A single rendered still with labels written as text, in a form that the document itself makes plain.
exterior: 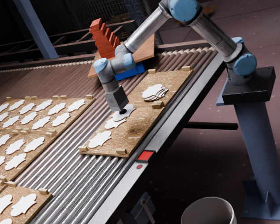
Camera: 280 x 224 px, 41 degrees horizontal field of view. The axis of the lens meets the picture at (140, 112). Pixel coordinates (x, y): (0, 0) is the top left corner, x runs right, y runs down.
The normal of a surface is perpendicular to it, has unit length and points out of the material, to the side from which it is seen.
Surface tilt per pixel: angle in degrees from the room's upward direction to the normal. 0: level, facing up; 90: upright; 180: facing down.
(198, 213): 87
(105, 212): 0
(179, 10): 84
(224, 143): 0
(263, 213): 0
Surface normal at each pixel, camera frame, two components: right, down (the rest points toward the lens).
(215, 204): -0.38, 0.53
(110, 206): -0.36, -0.81
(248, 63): 0.16, 0.56
